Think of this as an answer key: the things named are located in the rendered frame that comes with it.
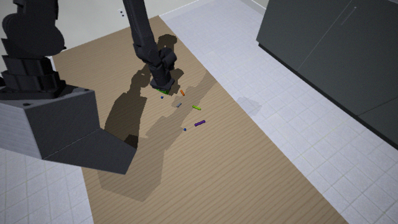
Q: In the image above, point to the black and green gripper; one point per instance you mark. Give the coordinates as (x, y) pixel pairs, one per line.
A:
(161, 84)

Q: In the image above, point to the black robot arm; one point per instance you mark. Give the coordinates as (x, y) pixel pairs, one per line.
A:
(31, 34)

